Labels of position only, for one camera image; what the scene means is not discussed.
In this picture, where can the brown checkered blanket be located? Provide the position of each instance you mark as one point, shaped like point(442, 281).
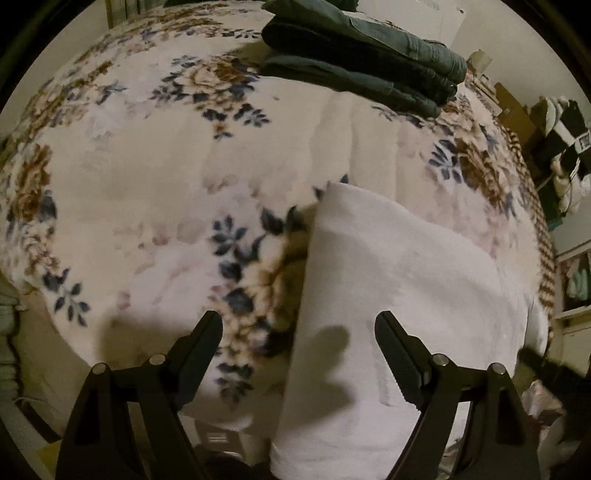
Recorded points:
point(533, 206)

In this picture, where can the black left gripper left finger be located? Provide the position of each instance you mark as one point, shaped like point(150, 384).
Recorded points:
point(99, 442)

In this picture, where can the folded dark green pants stack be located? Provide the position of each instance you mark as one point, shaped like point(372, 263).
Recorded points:
point(328, 44)

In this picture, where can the white shelf unit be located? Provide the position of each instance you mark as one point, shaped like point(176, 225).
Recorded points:
point(571, 316)

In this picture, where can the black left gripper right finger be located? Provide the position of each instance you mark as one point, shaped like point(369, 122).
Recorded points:
point(497, 443)

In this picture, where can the floral cream blanket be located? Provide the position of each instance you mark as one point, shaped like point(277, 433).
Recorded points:
point(160, 174)

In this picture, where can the white pants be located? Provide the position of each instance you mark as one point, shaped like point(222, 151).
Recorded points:
point(344, 416)

